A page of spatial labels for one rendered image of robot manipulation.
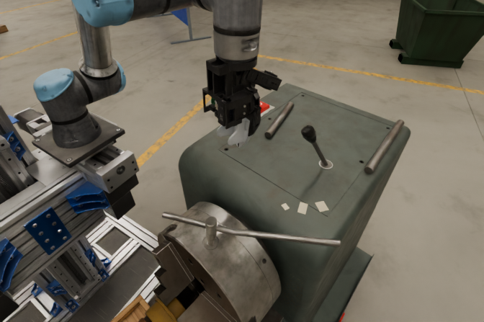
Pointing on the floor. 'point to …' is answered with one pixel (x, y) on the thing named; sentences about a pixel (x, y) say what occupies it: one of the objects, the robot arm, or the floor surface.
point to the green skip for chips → (437, 28)
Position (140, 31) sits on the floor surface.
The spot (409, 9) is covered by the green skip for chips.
